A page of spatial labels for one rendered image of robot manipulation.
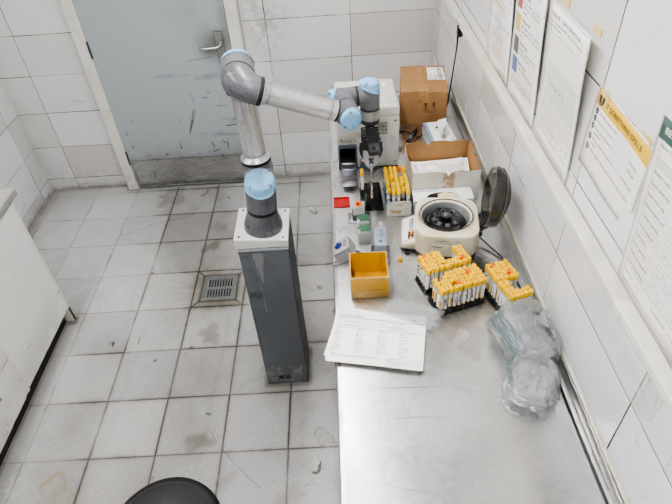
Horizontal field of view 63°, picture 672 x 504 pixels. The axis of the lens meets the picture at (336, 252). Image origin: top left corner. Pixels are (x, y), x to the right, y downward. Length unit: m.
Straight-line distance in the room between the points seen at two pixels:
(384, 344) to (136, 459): 1.41
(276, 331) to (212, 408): 0.54
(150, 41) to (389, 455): 2.93
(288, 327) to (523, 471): 1.25
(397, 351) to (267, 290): 0.76
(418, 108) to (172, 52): 1.66
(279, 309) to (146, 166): 2.13
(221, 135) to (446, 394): 2.75
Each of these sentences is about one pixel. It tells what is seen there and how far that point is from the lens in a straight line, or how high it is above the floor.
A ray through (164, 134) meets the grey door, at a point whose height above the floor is 0.43.
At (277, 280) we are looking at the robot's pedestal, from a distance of 2.26.
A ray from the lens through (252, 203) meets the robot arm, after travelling 2.07.
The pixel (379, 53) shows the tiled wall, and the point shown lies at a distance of 3.74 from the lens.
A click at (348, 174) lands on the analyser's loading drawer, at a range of 2.43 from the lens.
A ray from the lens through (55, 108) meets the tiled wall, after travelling 4.26.
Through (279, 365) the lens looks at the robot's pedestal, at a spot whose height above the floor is 0.14.
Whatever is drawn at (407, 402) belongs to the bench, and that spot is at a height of 0.88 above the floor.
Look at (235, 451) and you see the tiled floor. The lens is 2.64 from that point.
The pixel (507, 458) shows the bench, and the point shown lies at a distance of 1.61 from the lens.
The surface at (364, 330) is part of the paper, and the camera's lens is 1.80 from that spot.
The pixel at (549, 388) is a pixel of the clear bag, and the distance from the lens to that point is 1.64.
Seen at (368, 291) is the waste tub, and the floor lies 0.91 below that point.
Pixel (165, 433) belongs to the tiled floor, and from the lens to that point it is 2.78.
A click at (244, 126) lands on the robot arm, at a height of 1.30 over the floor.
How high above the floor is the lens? 2.26
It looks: 41 degrees down
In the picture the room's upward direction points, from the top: 4 degrees counter-clockwise
